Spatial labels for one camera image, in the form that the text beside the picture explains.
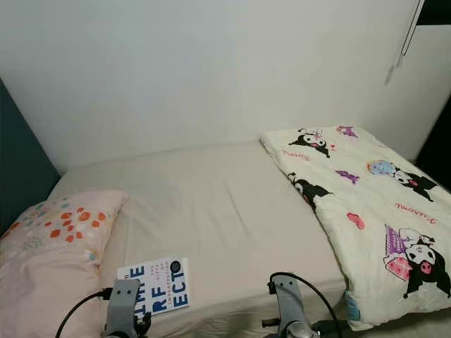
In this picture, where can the white blue lettered book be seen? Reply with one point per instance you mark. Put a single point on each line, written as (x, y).
(169, 282)

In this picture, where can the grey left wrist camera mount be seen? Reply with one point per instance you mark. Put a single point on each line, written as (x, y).
(123, 306)

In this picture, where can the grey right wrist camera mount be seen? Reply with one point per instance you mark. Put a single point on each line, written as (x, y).
(287, 303)

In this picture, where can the blue upholstered headboard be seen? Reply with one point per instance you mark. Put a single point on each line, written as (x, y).
(25, 169)

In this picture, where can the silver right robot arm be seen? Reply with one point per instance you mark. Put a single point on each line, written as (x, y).
(299, 332)

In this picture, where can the dark window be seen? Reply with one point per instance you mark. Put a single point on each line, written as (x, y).
(435, 10)

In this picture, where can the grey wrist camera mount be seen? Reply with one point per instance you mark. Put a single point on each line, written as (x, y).
(287, 303)
(123, 306)

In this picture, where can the window blind wand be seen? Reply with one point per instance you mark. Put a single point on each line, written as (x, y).
(410, 32)

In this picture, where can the cream cartoon print blanket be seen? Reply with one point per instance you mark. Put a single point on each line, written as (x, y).
(380, 204)

